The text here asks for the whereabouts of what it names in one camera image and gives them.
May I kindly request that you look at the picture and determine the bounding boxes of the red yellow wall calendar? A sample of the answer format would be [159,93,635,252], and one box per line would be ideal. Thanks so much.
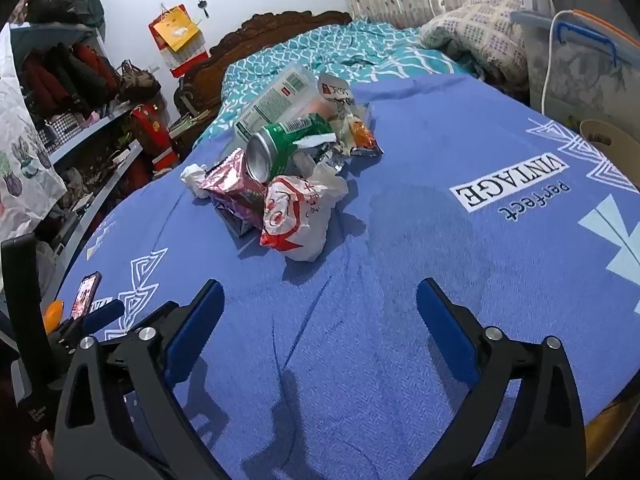
[149,4,208,79]

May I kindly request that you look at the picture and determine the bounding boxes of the beige round trash bin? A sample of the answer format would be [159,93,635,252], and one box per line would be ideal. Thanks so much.
[579,119,640,186]

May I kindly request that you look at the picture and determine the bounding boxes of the red white plastic bag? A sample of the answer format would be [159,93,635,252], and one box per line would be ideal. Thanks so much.
[259,164,348,262]

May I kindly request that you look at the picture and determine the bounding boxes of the green aluminium can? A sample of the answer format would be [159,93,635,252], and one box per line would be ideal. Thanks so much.
[245,113,336,183]

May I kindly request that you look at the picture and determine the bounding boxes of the dark blue milk carton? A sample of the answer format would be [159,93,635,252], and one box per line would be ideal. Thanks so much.
[212,195,255,237]

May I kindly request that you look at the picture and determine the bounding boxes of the smartphone with lit screen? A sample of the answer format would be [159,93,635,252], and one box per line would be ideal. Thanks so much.
[70,272,102,320]

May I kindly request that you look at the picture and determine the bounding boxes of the clear plastic labelled container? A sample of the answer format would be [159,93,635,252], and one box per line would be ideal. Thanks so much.
[233,62,335,148]

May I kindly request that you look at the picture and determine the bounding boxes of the teal patterned quilt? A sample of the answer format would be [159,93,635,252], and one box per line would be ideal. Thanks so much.
[195,20,484,144]

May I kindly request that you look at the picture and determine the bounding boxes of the clear storage box blue lid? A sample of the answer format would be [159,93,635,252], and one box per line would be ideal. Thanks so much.
[511,11,639,138]

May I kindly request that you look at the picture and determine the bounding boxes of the brown handbag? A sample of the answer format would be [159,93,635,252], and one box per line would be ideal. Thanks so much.
[119,60,162,104]

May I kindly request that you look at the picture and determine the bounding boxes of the grey metal shelf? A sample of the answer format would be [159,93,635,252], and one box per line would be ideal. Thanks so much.
[10,22,137,256]

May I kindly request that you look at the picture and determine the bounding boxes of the blue patterned bed cover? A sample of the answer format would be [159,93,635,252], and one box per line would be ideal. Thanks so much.
[60,75,639,479]

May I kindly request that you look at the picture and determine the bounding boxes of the carved wooden headboard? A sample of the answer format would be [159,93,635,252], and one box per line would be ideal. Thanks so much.
[170,11,352,159]

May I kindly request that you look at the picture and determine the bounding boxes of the white cable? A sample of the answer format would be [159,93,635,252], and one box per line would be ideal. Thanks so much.
[540,8,582,114]

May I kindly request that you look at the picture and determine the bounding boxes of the folded grey checked blanket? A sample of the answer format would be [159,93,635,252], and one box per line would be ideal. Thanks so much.
[419,0,528,89]

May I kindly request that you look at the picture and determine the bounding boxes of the keys hanging on wall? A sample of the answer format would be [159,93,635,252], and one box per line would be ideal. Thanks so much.
[198,0,209,18]

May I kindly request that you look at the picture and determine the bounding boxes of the crumpled white tissue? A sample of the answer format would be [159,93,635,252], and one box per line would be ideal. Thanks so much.
[180,164,208,200]

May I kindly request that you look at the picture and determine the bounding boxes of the orange snack wrapper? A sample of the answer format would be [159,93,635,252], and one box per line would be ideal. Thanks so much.
[347,115,383,157]

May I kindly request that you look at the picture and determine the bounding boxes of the pink foil snack wrapper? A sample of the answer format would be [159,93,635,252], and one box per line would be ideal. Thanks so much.
[198,148,266,229]

